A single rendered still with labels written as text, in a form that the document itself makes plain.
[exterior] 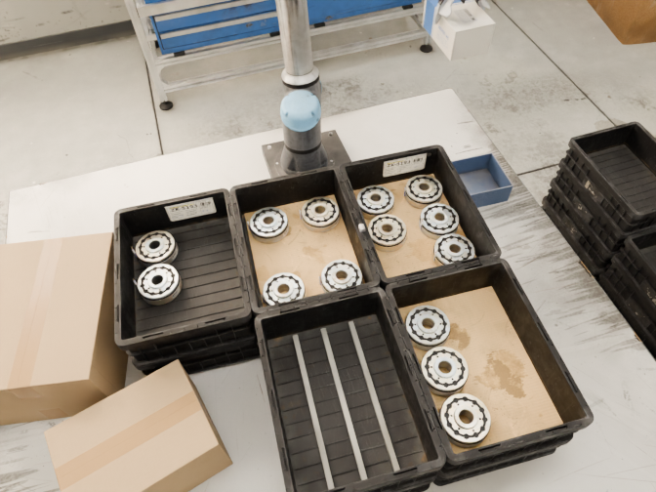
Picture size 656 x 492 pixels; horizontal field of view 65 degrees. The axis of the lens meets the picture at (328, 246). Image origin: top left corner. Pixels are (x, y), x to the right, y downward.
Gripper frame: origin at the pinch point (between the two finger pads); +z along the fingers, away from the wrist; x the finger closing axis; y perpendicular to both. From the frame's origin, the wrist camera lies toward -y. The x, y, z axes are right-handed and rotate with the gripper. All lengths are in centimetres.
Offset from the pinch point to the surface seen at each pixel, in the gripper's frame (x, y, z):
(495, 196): 2, 37, 38
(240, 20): -46, -140, 69
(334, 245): -53, 46, 28
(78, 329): -116, 54, 21
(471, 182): -0.3, 27.2, 40.8
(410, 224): -31, 45, 28
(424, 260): -32, 58, 28
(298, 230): -60, 38, 28
